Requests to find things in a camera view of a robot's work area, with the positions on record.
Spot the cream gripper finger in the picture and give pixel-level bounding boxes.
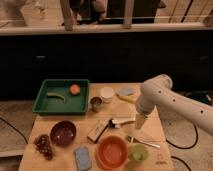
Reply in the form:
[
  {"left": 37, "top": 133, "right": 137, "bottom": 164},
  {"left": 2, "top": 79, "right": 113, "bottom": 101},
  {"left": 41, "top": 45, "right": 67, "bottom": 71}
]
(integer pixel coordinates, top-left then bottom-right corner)
[{"left": 135, "top": 114, "right": 147, "bottom": 129}]

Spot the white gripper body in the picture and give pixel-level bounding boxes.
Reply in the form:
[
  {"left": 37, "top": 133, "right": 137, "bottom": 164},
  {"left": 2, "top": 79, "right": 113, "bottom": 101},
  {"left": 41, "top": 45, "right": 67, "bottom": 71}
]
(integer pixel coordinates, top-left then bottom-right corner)
[{"left": 135, "top": 98, "right": 155, "bottom": 116}]

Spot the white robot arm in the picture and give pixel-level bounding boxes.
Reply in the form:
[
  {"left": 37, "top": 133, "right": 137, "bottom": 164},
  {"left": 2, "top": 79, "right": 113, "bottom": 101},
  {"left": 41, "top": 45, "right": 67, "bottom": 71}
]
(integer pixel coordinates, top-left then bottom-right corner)
[{"left": 135, "top": 74, "right": 213, "bottom": 136}]

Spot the orange bowl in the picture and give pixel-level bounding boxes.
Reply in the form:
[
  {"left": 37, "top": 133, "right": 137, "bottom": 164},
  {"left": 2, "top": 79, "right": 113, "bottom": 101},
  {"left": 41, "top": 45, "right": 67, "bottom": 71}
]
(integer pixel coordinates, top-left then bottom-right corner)
[{"left": 95, "top": 136, "right": 128, "bottom": 170}]

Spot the purple bowl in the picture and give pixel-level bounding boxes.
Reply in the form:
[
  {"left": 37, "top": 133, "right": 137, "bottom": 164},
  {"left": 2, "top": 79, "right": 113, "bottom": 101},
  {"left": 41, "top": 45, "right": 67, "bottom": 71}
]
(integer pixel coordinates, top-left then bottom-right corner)
[{"left": 50, "top": 121, "right": 76, "bottom": 147}]

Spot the silver fork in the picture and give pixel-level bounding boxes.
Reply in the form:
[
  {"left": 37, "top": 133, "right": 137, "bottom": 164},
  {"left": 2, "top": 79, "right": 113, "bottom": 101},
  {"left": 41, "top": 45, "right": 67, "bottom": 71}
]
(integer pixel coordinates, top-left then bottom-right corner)
[{"left": 126, "top": 135, "right": 160, "bottom": 149}]

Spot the grey blue cloth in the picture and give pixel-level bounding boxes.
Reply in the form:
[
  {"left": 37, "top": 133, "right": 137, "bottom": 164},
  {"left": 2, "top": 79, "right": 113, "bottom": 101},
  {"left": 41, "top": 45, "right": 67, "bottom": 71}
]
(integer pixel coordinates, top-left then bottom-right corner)
[{"left": 117, "top": 87, "right": 135, "bottom": 96}]

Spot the green cup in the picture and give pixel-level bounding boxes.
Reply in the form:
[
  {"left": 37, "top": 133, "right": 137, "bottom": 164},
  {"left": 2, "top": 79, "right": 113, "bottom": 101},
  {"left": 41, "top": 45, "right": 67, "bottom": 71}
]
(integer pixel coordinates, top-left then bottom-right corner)
[{"left": 129, "top": 144, "right": 149, "bottom": 162}]

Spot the white cup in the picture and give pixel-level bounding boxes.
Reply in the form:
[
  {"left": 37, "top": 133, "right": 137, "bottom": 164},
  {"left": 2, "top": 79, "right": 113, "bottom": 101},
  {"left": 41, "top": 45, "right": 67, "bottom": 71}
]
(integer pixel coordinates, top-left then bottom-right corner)
[{"left": 100, "top": 87, "right": 115, "bottom": 103}]

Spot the white rectangular box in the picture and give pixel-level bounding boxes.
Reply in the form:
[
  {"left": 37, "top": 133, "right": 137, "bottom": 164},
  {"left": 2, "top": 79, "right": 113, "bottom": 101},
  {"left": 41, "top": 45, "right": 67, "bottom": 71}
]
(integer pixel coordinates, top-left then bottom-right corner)
[{"left": 87, "top": 120, "right": 108, "bottom": 143}]

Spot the small metal cup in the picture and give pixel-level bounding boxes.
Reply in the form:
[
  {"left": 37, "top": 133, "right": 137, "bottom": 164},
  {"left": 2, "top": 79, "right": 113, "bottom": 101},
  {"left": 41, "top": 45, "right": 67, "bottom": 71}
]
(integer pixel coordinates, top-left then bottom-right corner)
[{"left": 90, "top": 97, "right": 102, "bottom": 112}]

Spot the blue sponge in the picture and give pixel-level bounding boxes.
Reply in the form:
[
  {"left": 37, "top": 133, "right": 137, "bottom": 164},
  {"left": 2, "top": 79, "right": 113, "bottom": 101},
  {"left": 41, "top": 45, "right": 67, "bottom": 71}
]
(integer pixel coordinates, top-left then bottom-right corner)
[{"left": 74, "top": 146, "right": 92, "bottom": 171}]

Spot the orange fruit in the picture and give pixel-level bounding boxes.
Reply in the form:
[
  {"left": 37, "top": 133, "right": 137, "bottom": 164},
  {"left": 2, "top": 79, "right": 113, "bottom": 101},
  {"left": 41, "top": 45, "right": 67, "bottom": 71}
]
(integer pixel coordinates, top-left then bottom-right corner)
[{"left": 69, "top": 84, "right": 81, "bottom": 95}]

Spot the green plastic tray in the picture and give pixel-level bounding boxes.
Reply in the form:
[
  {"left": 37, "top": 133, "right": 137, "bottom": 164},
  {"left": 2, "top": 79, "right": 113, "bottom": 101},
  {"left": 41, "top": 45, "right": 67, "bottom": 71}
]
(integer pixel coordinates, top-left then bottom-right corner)
[{"left": 33, "top": 79, "right": 90, "bottom": 116}]

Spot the green bean pod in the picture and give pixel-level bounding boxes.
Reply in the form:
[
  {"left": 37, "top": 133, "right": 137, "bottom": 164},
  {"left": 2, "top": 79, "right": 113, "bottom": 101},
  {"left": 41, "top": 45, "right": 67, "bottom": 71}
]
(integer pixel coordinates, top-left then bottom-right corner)
[{"left": 46, "top": 92, "right": 66, "bottom": 103}]

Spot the red grape bunch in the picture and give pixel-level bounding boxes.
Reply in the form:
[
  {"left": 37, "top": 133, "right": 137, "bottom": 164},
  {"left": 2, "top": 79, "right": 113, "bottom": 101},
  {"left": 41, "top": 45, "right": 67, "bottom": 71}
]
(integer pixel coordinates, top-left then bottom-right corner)
[{"left": 34, "top": 134, "right": 53, "bottom": 160}]

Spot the black cable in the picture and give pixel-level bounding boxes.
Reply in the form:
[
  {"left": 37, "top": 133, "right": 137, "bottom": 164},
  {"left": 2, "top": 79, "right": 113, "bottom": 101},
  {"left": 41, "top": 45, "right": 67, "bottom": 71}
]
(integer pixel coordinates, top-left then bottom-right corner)
[
  {"left": 0, "top": 116, "right": 30, "bottom": 145},
  {"left": 165, "top": 124, "right": 200, "bottom": 171}
]

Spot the black cable left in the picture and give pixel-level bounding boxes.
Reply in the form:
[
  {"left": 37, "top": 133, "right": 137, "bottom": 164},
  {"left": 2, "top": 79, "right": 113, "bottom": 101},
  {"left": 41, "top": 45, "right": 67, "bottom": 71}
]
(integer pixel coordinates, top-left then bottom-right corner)
[{"left": 0, "top": 116, "right": 30, "bottom": 145}]

